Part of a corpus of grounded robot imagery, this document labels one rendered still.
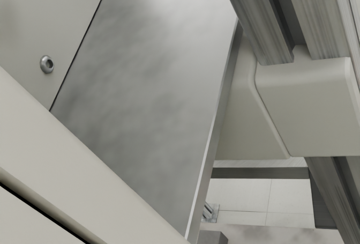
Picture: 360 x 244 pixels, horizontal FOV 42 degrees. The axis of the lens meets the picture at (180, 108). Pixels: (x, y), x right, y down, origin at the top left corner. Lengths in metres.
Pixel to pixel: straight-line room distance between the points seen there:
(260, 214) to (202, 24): 1.56
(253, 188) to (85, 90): 1.60
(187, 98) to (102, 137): 0.04
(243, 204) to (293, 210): 0.19
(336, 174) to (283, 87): 0.10
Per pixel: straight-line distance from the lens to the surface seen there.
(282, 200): 1.77
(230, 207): 1.82
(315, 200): 0.38
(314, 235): 1.00
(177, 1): 0.26
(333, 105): 0.22
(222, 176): 0.40
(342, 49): 0.20
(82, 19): 0.28
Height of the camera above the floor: 1.53
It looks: 44 degrees down
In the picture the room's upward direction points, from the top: 36 degrees counter-clockwise
